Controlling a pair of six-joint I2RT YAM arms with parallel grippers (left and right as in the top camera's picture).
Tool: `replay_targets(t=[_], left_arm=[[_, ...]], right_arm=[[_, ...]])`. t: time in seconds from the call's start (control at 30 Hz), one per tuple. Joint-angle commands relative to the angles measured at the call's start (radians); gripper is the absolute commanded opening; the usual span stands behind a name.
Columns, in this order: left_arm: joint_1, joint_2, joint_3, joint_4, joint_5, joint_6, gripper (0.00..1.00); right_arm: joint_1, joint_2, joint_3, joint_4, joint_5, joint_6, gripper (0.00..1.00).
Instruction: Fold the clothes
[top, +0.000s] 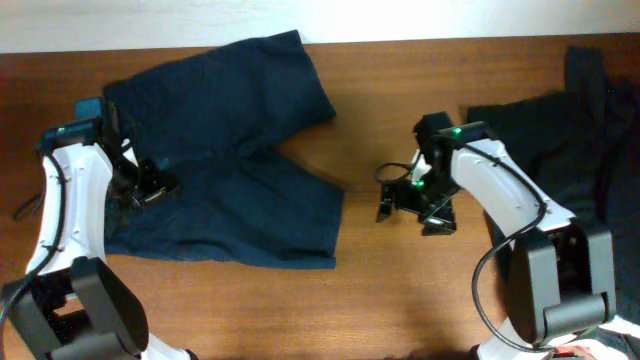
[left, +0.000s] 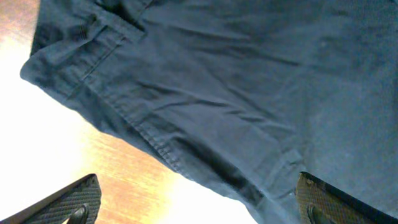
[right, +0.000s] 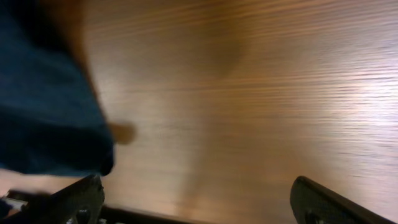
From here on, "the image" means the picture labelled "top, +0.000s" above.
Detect navy blue shorts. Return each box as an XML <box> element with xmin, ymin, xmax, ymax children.
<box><xmin>103</xmin><ymin>30</ymin><xmax>344</xmax><ymax>270</ymax></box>

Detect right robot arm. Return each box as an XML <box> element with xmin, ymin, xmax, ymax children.
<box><xmin>377</xmin><ymin>112</ymin><xmax>616</xmax><ymax>359</ymax></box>

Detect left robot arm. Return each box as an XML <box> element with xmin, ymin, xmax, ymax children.
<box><xmin>1</xmin><ymin>97</ymin><xmax>197</xmax><ymax>360</ymax></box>

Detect black garment pile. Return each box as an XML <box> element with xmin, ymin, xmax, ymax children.
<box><xmin>466</xmin><ymin>47</ymin><xmax>639</xmax><ymax>323</ymax></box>

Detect red white object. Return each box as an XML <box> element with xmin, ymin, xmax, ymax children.
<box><xmin>551</xmin><ymin>339</ymin><xmax>637</xmax><ymax>360</ymax></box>

